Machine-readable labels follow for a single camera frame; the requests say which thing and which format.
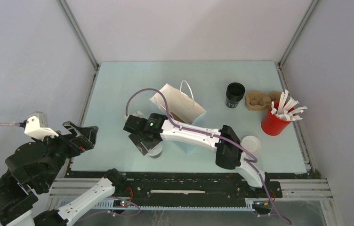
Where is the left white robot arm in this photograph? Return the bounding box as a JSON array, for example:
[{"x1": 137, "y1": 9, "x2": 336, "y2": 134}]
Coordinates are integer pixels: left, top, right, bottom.
[{"x1": 0, "y1": 121, "x2": 127, "y2": 226}]

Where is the white plastic lid on table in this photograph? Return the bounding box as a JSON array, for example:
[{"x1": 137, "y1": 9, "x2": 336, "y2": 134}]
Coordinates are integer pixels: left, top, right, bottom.
[{"x1": 241, "y1": 135, "x2": 261, "y2": 154}]

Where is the light blue paper bag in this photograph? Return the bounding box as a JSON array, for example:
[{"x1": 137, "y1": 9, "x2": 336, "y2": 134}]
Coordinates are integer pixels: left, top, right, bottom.
[{"x1": 160, "y1": 80, "x2": 206, "y2": 127}]

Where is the red cup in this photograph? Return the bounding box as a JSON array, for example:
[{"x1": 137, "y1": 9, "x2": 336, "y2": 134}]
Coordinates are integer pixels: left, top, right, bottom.
[{"x1": 261, "y1": 109, "x2": 291, "y2": 136}]

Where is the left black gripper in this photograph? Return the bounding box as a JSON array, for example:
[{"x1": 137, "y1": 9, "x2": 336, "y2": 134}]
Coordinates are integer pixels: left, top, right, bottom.
[{"x1": 34, "y1": 118, "x2": 100, "y2": 186}]

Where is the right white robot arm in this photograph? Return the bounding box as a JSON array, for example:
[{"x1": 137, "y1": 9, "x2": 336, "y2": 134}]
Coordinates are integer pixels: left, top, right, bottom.
[{"x1": 123, "y1": 113, "x2": 270, "y2": 197}]

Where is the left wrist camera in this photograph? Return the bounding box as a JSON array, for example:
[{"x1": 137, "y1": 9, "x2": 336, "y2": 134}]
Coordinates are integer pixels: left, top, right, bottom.
[{"x1": 24, "y1": 112, "x2": 59, "y2": 140}]

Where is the brown cardboard cup carrier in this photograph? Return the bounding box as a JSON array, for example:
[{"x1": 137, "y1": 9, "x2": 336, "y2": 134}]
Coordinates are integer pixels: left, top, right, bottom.
[{"x1": 245, "y1": 90, "x2": 282, "y2": 111}]

